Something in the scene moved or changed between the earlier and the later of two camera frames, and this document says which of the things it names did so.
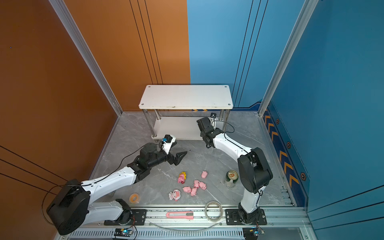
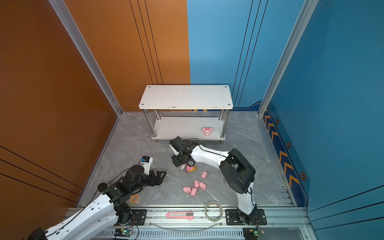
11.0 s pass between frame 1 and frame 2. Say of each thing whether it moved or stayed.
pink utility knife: stayed
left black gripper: moved
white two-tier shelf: stayed
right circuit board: stayed
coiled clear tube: stayed
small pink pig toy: stayed
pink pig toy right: stayed
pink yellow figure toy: moved
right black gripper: moved
